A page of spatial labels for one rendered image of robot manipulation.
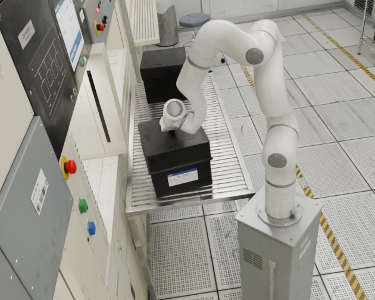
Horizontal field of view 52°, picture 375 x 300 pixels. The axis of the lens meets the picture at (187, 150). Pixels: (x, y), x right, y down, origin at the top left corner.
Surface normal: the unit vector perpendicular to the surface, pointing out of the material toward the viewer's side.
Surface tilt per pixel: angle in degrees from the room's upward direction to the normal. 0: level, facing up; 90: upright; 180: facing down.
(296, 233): 0
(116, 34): 90
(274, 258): 90
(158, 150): 1
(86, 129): 90
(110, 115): 90
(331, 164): 0
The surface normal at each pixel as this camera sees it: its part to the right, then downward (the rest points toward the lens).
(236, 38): -0.81, -0.04
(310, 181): -0.11, -0.80
